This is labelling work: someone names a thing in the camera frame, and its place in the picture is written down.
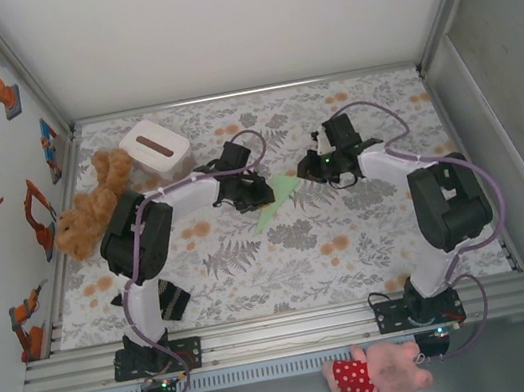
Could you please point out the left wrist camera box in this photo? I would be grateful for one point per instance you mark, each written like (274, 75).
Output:
(237, 155)

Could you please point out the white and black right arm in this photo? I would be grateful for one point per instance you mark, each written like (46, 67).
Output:
(448, 203)

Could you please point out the control board with green light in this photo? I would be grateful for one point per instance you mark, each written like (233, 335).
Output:
(435, 343)
(163, 386)

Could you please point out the blue and orange wall sticker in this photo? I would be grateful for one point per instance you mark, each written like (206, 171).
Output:
(50, 147)

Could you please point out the white and pink tissue box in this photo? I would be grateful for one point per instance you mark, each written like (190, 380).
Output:
(154, 146)

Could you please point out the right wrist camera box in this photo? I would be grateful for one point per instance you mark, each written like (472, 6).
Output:
(342, 131)

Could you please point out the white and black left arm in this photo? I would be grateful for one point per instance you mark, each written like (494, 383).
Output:
(139, 233)

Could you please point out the brown plush teddy bear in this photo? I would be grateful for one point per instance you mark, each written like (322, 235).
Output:
(92, 210)

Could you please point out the aluminium frame side rail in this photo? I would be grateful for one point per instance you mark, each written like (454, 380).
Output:
(471, 169)
(56, 303)

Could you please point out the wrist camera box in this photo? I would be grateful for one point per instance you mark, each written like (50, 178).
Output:
(342, 131)
(237, 155)

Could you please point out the thin aluminium frame rail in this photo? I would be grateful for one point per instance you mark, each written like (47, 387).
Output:
(244, 93)

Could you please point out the light green paper sheet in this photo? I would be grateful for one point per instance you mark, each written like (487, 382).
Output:
(277, 196)

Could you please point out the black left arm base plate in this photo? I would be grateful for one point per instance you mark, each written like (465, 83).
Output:
(188, 353)

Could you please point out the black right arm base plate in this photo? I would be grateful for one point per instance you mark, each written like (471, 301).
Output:
(390, 318)

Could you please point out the aluminium frame rail with slots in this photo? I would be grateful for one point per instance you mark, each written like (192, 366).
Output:
(291, 333)

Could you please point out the black striped cloth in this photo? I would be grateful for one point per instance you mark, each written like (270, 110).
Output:
(174, 300)

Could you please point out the pink plush pig toy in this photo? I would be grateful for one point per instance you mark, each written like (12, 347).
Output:
(389, 371)

